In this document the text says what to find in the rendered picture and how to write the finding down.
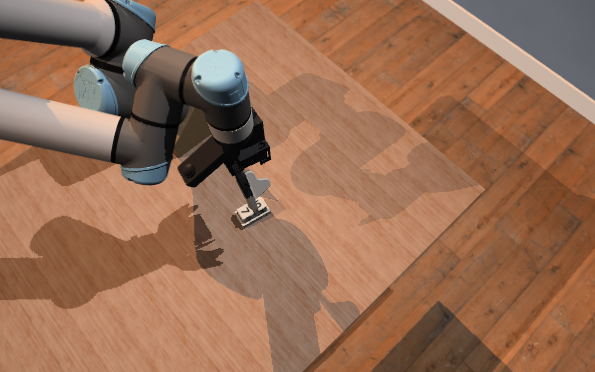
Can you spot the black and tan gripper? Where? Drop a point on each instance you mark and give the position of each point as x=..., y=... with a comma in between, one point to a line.
x=257, y=146

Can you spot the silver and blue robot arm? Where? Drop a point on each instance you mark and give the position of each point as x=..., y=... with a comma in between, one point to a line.
x=165, y=88

